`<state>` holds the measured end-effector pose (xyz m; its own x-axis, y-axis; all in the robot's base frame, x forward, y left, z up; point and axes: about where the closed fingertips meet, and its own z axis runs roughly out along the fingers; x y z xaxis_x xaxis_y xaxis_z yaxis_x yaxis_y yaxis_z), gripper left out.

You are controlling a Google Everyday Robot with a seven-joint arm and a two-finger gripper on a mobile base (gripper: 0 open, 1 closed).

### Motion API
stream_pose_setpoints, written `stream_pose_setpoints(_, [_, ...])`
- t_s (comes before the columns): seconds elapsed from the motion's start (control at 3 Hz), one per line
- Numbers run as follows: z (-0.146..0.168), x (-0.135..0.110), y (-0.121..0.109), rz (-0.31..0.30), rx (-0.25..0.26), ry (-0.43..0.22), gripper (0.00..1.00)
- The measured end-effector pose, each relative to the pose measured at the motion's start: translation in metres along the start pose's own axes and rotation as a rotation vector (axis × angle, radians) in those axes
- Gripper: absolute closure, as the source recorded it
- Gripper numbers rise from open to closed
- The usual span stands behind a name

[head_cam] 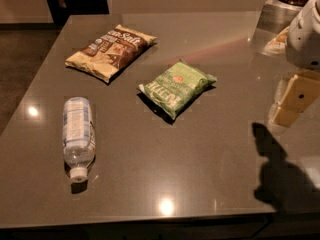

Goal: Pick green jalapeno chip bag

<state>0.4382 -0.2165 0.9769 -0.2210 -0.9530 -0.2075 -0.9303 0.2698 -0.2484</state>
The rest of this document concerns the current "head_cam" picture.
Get dark chair in background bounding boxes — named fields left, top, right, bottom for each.
left=47, top=0, right=109, bottom=26

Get brown sea salt chip bag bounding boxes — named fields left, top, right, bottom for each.
left=65, top=25, right=156, bottom=83

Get clear plastic water bottle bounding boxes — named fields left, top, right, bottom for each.
left=62, top=97, right=96, bottom=183

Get metal dispenser base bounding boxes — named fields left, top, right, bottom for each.
left=256, top=0, right=302, bottom=34

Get green jalapeno chip bag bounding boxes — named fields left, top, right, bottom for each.
left=138, top=60, right=217, bottom=120

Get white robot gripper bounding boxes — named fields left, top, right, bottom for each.
left=271, top=0, right=320, bottom=127

